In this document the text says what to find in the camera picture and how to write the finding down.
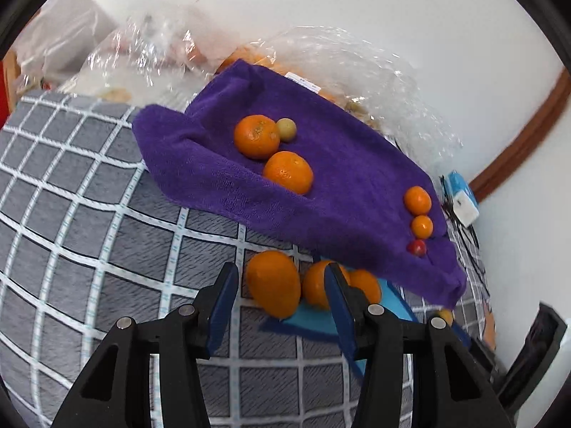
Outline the large orange tangerine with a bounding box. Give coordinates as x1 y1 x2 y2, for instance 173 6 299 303
234 114 282 160
263 151 314 196

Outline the blue and white tissue pack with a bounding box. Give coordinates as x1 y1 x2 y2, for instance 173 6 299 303
446 170 481 228

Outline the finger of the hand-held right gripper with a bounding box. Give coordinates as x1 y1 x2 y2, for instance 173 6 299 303
496 302 569 416

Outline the red paper bag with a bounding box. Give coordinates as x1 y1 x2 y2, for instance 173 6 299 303
0 51 19 119

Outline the clear plastic bag with oranges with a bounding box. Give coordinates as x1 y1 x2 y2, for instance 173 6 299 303
214 24 465 174

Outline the brown wooden door frame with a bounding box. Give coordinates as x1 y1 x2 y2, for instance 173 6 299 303
468 69 571 201

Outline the small orange tangerine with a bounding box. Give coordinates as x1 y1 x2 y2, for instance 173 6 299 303
404 186 433 215
411 215 434 239

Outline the crumpled clear plastic bag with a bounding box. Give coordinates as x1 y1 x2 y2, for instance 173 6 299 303
58 6 224 103

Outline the purple towel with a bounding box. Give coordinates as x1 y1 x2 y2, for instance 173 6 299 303
132 59 468 309

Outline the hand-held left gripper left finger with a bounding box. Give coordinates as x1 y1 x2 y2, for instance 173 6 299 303
51 262 242 428

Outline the white plastic bag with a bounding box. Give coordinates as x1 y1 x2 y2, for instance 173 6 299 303
15 0 119 81

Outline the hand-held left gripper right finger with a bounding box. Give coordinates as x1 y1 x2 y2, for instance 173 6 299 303
323 263 518 428

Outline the yellow-green plum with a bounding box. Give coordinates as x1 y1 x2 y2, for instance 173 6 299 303
275 118 298 141

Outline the grey checked blanket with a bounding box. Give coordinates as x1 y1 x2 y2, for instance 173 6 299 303
0 90 498 428

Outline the black cable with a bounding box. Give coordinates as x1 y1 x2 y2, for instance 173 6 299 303
439 176 491 322

